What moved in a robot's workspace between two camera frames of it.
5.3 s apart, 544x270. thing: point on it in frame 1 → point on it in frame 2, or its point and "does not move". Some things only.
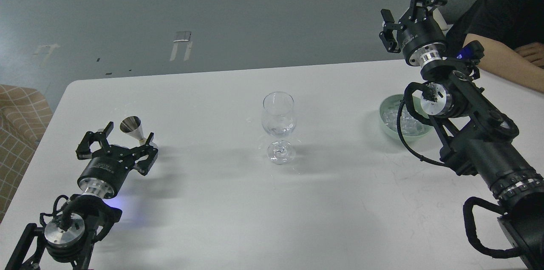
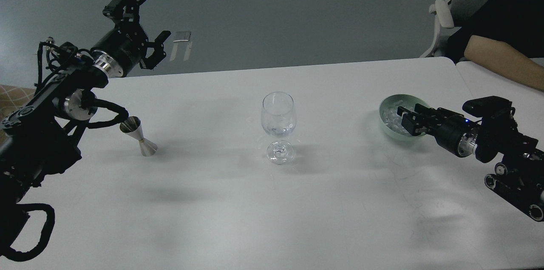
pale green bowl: x=412 y=128 does not move
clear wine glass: x=279 y=117 does not move
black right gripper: x=421 y=40 → x=452 y=132
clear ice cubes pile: x=409 y=125 does not move
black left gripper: x=104 y=171 → x=119 y=51
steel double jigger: x=132 y=125 does not move
